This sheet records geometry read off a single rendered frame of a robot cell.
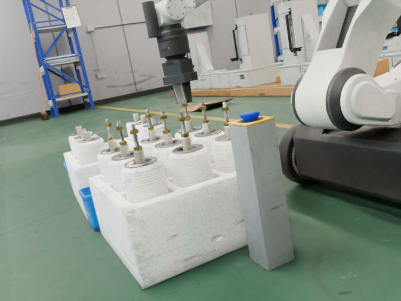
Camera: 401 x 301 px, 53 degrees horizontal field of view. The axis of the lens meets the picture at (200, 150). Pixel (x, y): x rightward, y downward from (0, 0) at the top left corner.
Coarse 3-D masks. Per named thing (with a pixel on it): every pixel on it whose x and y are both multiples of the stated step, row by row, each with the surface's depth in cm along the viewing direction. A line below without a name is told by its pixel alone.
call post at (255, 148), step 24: (240, 144) 80; (264, 144) 79; (240, 168) 82; (264, 168) 79; (240, 192) 85; (264, 192) 80; (264, 216) 81; (264, 240) 82; (288, 240) 84; (264, 264) 84
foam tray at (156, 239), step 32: (96, 192) 107; (192, 192) 87; (224, 192) 91; (128, 224) 82; (160, 224) 85; (192, 224) 88; (224, 224) 92; (128, 256) 90; (160, 256) 86; (192, 256) 89
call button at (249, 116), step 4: (244, 112) 81; (248, 112) 80; (252, 112) 79; (256, 112) 79; (240, 116) 80; (244, 116) 79; (248, 116) 79; (252, 116) 79; (256, 116) 79; (244, 120) 80; (248, 120) 79; (252, 120) 79
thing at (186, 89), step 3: (183, 84) 114; (186, 84) 114; (189, 84) 115; (183, 87) 114; (186, 87) 115; (189, 87) 116; (183, 90) 115; (186, 90) 115; (189, 90) 116; (183, 93) 115; (186, 93) 115; (189, 93) 116; (186, 96) 115; (189, 96) 116; (186, 99) 116; (189, 99) 116; (186, 102) 116; (189, 102) 116
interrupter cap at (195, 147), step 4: (192, 144) 97; (196, 144) 97; (200, 144) 96; (176, 148) 96; (180, 148) 96; (192, 148) 95; (196, 148) 92; (200, 148) 92; (172, 152) 93; (176, 152) 92; (180, 152) 91; (184, 152) 91; (188, 152) 90
